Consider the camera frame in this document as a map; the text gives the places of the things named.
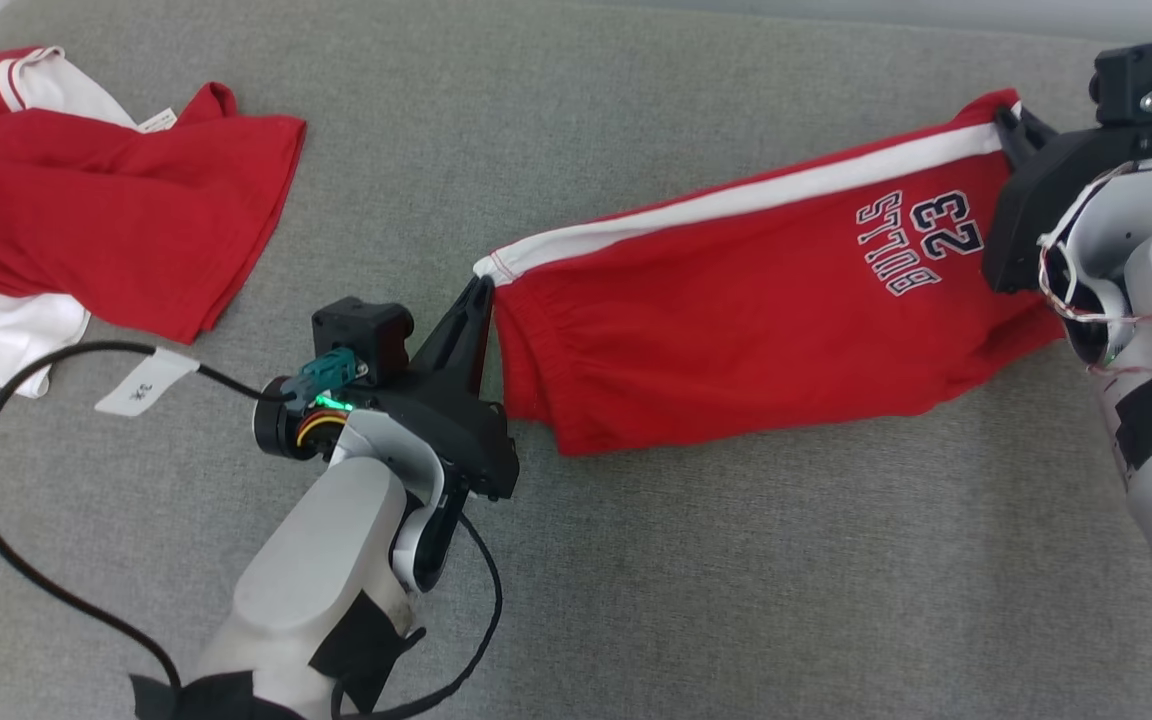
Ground grey fabric sofa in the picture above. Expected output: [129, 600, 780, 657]
[0, 0, 1152, 720]

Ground thin black cable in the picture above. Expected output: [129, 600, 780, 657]
[334, 512, 505, 720]

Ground red Bulls 23 shorts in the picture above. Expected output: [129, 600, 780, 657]
[474, 90, 1069, 459]

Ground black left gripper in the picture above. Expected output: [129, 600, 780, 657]
[356, 275, 521, 502]

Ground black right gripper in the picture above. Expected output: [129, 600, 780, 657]
[981, 103, 1152, 296]

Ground white paper cable tag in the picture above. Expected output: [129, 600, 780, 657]
[94, 347, 203, 418]

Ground thin white red wire bundle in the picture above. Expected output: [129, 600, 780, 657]
[1036, 163, 1152, 393]

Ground red and white jersey shirt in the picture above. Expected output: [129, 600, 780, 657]
[0, 45, 308, 399]

